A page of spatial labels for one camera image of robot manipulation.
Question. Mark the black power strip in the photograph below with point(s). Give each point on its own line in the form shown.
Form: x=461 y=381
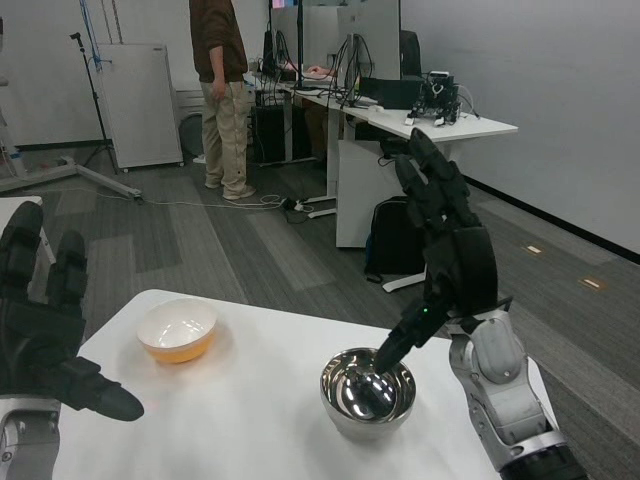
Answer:
x=292 y=205

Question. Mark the black tripod stand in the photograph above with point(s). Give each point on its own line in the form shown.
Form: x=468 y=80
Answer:
x=95 y=95

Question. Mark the black office chair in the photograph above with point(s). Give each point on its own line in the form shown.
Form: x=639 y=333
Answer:
x=410 y=52

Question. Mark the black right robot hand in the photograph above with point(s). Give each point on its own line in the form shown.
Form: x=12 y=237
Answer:
x=465 y=270

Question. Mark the black box device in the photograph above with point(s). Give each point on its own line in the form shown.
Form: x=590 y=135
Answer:
x=390 y=92

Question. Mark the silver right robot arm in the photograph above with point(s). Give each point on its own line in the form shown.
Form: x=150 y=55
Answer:
x=505 y=380

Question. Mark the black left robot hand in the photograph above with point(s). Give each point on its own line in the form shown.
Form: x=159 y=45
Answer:
x=35 y=345

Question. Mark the orange bowl white inside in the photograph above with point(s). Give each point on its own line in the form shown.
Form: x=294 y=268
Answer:
x=177 y=332

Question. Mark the grey metal frame leg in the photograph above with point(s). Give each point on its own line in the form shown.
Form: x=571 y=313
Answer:
x=95 y=177

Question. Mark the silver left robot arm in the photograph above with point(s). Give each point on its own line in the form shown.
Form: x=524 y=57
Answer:
x=25 y=440

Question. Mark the white rolling cabinet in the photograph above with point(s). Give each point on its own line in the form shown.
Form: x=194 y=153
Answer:
x=140 y=105

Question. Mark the large grey monitor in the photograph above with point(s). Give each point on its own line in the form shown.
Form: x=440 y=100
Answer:
x=372 y=35

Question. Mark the standing person brown sweater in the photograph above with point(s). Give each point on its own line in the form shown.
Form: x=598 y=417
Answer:
x=227 y=125

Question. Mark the shiny metal bowl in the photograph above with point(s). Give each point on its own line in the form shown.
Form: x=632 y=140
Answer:
x=350 y=405

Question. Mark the black robot gripper device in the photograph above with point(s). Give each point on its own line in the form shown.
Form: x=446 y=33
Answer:
x=440 y=97

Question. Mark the black computer tower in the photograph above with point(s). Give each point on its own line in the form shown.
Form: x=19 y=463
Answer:
x=270 y=135

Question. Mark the long white office desk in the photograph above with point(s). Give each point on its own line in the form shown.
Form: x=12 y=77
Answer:
x=470 y=127

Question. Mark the white drawer cabinet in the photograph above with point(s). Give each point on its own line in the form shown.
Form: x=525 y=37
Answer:
x=189 y=102

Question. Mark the black backpack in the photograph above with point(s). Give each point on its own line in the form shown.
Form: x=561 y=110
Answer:
x=395 y=240

